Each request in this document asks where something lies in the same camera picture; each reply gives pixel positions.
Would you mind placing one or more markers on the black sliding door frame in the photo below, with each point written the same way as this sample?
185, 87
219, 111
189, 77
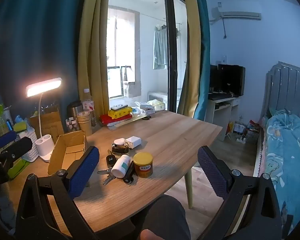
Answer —
171, 55

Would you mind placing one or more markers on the pale green table leg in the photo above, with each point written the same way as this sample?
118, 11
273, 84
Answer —
189, 190

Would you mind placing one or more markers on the white desk lamp base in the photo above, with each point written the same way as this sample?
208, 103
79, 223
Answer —
43, 86

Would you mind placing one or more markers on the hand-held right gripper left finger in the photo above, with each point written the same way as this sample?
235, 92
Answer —
86, 171

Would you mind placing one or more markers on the hanging pale green towel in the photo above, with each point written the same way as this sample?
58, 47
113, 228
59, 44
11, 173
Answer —
160, 50

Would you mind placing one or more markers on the small white grey box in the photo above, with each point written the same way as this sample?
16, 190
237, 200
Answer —
118, 107

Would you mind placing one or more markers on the stack of paper cups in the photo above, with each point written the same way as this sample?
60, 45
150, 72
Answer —
85, 125

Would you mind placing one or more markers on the key bunch with car key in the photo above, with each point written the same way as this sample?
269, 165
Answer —
110, 160

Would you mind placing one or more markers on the yellow lid can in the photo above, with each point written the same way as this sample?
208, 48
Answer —
143, 166

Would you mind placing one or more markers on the balcony window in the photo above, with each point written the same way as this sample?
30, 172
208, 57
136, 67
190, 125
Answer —
123, 42

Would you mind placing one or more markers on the white computer desk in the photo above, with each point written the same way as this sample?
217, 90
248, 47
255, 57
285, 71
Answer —
212, 115

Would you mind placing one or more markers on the black scissors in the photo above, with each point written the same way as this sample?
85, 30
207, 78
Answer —
147, 117

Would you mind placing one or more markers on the white air conditioner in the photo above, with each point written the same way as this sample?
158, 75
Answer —
240, 15

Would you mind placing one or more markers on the white pill bottle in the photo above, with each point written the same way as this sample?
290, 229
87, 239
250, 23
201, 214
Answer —
121, 166

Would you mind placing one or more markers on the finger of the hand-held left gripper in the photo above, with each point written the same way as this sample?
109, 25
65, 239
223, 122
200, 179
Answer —
20, 146
5, 139

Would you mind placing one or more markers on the person's leg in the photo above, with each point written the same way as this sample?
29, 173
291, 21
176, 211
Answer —
165, 217

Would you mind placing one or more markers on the white wall socket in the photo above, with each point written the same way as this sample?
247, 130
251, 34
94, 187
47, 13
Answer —
224, 59

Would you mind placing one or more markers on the yellow curtain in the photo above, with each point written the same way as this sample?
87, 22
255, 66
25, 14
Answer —
191, 42
95, 42

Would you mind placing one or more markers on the black monitor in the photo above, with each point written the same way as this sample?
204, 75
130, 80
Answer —
231, 80

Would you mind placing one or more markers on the grey bed headboard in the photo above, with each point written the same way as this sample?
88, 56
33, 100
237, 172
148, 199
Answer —
287, 87

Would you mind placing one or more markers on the green bag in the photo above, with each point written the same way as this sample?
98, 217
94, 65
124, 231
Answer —
18, 167

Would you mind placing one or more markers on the white charger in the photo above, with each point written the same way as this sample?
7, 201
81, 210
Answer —
132, 142

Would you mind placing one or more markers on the yellow green sponge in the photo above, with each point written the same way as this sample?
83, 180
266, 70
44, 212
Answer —
21, 127

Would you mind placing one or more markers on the clear plastic water bottle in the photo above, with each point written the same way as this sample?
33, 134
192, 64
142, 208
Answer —
88, 102

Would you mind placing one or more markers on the stack of white papers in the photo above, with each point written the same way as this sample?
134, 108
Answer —
118, 126

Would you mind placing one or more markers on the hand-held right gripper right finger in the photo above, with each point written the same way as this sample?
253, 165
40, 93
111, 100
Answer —
212, 172

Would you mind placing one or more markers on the dark glass jar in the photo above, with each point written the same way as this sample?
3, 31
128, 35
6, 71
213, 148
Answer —
120, 148

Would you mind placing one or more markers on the blue printed blanket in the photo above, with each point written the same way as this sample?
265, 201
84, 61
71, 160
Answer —
287, 155

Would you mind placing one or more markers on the white carton box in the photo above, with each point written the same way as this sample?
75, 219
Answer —
147, 108

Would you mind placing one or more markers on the steel tumbler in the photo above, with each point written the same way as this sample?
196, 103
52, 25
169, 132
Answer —
73, 110

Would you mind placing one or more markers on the cardboard box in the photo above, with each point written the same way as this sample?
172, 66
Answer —
58, 152

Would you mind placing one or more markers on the white appliance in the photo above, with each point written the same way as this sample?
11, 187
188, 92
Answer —
161, 97

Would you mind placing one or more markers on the white plastic basket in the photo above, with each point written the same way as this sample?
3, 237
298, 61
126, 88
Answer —
31, 152

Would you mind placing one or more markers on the yellow packet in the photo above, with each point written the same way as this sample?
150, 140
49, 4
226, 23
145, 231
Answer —
120, 113

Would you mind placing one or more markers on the teal curtain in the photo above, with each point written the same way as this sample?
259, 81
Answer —
203, 67
40, 30

